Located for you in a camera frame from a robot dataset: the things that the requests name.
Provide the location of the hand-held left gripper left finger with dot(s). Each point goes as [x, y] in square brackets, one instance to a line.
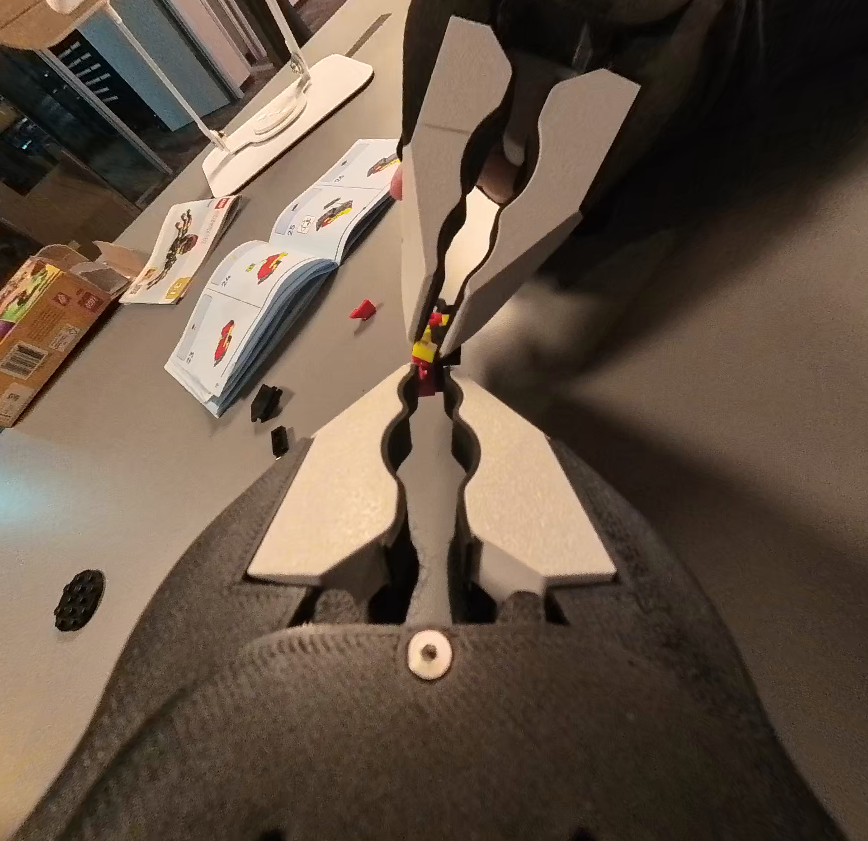
[332, 508]

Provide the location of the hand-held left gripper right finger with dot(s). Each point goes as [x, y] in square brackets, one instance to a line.
[536, 508]

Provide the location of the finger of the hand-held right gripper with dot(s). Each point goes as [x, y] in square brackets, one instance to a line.
[441, 122]
[569, 156]

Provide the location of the red yellow lego body assembly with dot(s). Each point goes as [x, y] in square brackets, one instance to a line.
[427, 363]

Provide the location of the lego instruction booklet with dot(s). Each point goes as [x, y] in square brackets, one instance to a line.
[237, 312]
[176, 251]

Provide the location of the black clip lego piece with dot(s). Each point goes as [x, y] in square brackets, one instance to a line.
[279, 441]

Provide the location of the black wedge lego piece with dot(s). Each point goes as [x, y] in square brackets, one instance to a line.
[264, 401]

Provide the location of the small red wedge lego piece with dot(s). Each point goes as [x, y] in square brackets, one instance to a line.
[364, 310]

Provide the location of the round black lego piece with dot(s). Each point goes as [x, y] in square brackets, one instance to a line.
[78, 600]

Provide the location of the closed lego instruction booklet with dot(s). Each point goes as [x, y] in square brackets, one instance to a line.
[176, 251]

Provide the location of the colourful cardboard lego box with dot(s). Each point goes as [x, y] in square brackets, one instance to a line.
[54, 325]

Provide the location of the person's right hand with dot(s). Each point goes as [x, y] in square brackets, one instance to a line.
[500, 180]

